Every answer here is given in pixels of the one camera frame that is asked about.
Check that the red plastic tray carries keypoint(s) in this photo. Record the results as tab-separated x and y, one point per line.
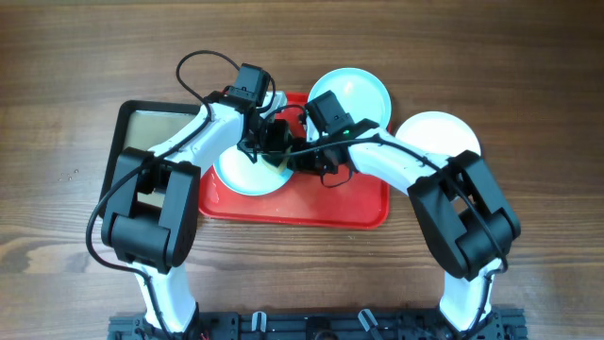
340	201

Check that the green yellow sponge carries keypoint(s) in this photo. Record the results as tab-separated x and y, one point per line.
276	163

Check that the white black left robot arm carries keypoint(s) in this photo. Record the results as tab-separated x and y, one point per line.
149	217

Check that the pale green plate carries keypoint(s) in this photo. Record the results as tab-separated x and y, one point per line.
359	92

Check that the light blue plate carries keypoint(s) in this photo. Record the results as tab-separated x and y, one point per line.
248	178

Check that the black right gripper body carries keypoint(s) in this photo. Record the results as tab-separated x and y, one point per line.
318	161

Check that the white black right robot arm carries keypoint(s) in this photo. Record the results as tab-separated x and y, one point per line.
467	222

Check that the black water tray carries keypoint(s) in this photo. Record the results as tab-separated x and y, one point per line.
143	124

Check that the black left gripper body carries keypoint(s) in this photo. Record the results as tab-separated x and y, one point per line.
273	137

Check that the white round plate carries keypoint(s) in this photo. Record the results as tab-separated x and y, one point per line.
439	132

